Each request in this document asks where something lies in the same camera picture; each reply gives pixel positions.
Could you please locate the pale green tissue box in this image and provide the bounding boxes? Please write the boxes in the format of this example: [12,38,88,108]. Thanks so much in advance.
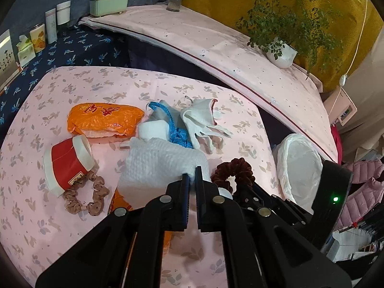
[89,0,129,17]

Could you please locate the light brown dotted scrunchie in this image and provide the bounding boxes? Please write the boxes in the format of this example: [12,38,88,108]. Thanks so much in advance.
[63,171,110,216]

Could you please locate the white bin liner bag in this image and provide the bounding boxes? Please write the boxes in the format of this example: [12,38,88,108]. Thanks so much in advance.
[274,133,324,210]

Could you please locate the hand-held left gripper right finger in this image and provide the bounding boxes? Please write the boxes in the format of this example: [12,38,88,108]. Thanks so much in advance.
[195,166,351,288]

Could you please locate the white cable with switch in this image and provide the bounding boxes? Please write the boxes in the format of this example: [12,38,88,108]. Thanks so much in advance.
[340,0,370,88]

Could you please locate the orange snack packet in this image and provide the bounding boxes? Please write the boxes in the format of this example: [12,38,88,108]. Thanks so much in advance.
[107,186,174,250]

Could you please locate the potted green plant white pot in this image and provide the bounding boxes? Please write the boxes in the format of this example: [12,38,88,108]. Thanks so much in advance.
[228,0,345,70]

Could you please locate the pink down jacket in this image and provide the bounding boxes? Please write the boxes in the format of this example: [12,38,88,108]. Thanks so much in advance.
[336,160,384,231]

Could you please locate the white floral card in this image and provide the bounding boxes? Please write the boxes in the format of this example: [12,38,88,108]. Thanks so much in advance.
[0,30,17,74]

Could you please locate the floral tin can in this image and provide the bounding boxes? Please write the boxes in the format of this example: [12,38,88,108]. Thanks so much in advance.
[29,24,47,53]

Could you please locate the white knit gloves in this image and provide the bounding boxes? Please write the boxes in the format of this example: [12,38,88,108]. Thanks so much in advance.
[180,97,234,150]

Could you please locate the dark red velvet scrunchie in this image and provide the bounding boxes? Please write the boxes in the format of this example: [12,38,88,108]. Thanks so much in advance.
[211,157,256,193]

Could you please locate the navy floral cloth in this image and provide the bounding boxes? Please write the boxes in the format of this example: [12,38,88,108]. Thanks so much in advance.
[0,25,129,144]

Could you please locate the pale pink cloth red stripe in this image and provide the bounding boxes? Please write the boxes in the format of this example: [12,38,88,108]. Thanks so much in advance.
[78,1,338,162]

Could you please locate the mustard yellow cloth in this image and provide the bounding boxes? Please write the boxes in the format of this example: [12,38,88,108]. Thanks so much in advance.
[180,0,375,92]

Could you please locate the wide white cosmetic bottle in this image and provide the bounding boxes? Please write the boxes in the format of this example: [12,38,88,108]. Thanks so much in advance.
[56,1,72,26]

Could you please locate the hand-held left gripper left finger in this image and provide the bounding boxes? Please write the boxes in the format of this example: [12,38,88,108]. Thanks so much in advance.
[36,174,192,288]

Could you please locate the white tissue wad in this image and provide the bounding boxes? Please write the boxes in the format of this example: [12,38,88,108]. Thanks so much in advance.
[138,120,169,141]

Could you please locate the pale green tissue pack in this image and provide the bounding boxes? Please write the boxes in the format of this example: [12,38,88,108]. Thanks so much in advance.
[16,35,35,66]

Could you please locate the red paper cup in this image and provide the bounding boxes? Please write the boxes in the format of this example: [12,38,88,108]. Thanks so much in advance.
[43,135,94,198]

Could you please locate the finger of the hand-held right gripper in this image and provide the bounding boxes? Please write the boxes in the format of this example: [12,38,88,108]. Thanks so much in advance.
[232,184,312,225]

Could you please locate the orange plastic bag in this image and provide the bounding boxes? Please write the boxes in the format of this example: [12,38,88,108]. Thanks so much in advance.
[66,102,144,138]

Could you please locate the white paper towel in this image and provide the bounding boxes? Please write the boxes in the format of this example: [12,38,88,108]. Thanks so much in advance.
[118,136,209,213]

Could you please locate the pink box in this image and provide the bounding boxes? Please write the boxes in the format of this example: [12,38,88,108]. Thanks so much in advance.
[322,85,357,126]

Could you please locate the beige curtain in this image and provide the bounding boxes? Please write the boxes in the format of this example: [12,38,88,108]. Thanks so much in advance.
[339,15,384,159]

